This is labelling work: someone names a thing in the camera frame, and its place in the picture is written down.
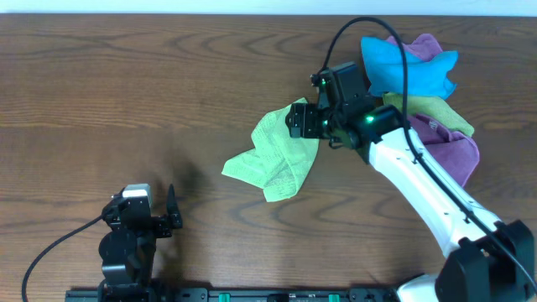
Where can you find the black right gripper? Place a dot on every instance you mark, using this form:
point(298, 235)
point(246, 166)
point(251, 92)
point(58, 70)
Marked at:
point(302, 117)

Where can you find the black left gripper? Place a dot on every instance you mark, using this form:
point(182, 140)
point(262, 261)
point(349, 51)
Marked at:
point(164, 222)

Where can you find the light green microfiber cloth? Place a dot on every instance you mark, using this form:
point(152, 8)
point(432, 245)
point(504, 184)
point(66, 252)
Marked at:
point(278, 164)

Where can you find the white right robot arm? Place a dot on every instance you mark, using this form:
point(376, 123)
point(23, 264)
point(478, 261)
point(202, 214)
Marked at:
point(486, 259)

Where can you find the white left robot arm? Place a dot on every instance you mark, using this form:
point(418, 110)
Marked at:
point(127, 251)

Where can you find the olive green microfiber cloth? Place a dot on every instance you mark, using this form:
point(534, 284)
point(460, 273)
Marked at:
point(439, 110)

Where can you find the purple cloth behind blue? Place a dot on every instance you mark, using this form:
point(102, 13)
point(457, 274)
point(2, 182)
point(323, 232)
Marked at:
point(424, 48)

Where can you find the purple microfiber cloth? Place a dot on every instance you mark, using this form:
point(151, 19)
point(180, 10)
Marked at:
point(457, 153)

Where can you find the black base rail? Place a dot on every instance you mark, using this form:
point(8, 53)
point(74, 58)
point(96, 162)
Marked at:
point(245, 295)

